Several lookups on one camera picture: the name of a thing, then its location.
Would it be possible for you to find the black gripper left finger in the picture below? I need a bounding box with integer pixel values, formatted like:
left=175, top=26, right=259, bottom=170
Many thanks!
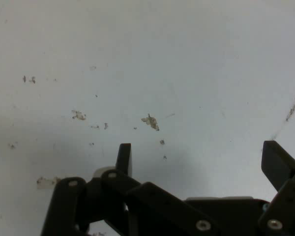
left=40, top=143, right=222, bottom=236

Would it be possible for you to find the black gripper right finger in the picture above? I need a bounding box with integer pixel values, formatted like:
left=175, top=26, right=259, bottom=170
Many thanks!
left=258, top=140, right=295, bottom=236

